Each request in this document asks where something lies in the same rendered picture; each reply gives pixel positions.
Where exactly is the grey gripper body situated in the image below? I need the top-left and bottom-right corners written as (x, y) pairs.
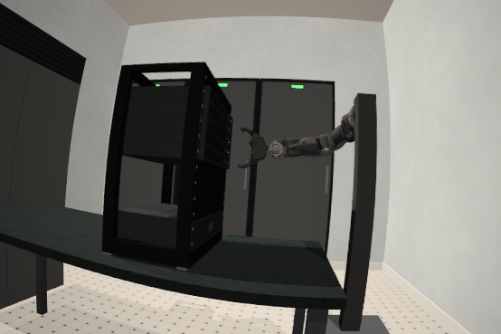
top-left (250, 135), bottom-right (280, 160)

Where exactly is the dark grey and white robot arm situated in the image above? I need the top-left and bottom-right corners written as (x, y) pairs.
top-left (269, 106), bottom-right (354, 159)

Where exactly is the black server rack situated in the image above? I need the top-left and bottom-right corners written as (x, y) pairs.
top-left (102, 62), bottom-right (233, 271)

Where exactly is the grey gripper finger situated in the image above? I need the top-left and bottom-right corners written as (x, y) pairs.
top-left (237, 157), bottom-right (259, 168)
top-left (241, 127), bottom-right (258, 138)

